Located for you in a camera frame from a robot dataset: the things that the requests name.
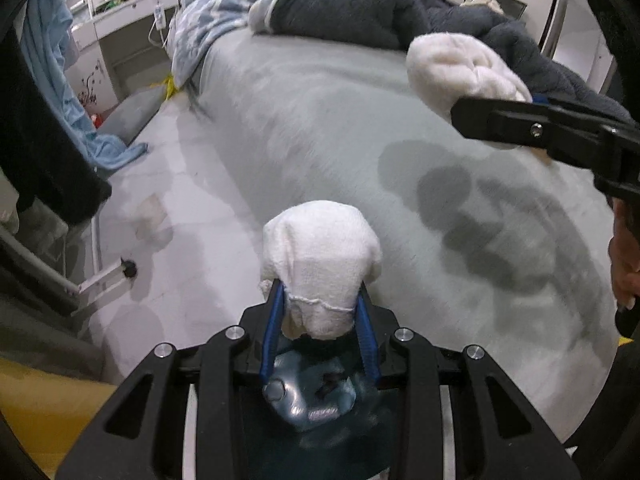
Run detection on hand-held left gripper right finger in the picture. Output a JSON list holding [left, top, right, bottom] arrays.
[[352, 285, 583, 480]]

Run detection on bed with grey sheet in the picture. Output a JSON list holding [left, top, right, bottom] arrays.
[[167, 0, 631, 453]]

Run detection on light blue robe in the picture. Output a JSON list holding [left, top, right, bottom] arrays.
[[20, 0, 150, 171]]

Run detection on blue patterned quilt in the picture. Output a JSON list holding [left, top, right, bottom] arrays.
[[170, 0, 311, 86]]

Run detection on yellow plastic object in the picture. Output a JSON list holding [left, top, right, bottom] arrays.
[[0, 360, 116, 461]]

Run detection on white vanity table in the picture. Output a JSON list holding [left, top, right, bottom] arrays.
[[65, 0, 181, 111]]

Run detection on person's right hand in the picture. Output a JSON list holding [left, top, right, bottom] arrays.
[[607, 199, 640, 311]]

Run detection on white cable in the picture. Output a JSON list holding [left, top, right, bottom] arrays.
[[147, 20, 173, 51]]

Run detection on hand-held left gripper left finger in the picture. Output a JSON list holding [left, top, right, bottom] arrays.
[[55, 280, 288, 480]]

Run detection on black chair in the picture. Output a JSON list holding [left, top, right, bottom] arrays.
[[485, 0, 528, 21]]

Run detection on dark grey fleece blanket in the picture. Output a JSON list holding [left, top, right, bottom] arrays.
[[252, 0, 640, 126]]

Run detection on black hanging garment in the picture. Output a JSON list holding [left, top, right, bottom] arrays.
[[0, 25, 113, 226]]

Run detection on metal clothes rack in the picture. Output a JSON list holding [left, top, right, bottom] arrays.
[[0, 220, 138, 311]]

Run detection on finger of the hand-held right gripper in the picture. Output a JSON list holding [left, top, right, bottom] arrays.
[[450, 96, 621, 165], [532, 92, 637, 128]]

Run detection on grey floor cushion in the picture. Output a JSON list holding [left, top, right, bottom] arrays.
[[97, 85, 168, 146]]

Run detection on dark teal waste bin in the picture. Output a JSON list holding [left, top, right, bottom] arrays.
[[232, 335, 401, 480]]

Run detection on small white cloth ball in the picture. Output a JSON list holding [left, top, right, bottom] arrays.
[[406, 32, 533, 151]]

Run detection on large white cloth ball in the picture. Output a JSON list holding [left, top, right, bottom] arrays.
[[257, 201, 383, 340]]

